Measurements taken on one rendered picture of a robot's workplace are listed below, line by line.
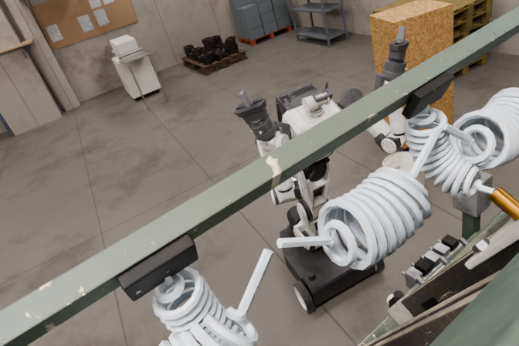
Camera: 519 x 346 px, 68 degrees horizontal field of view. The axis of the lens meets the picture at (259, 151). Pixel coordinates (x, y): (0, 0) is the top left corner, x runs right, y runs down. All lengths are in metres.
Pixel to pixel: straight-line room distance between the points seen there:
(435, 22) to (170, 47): 6.59
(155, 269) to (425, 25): 3.27
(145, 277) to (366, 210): 0.17
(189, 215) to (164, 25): 8.75
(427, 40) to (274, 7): 5.75
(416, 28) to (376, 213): 3.10
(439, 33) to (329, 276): 2.11
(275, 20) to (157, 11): 2.54
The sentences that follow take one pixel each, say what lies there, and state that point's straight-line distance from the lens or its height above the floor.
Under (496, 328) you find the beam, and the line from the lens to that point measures 0.20.
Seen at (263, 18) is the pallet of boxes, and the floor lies 0.48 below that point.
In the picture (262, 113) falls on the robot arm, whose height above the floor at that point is 1.55.
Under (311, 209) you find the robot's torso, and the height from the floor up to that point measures 0.66.
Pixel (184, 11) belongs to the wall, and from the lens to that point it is 9.09.
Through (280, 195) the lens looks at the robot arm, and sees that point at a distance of 1.60.
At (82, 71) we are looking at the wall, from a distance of 8.83.
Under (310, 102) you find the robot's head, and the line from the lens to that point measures 1.68.
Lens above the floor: 2.12
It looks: 29 degrees down
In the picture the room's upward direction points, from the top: 17 degrees counter-clockwise
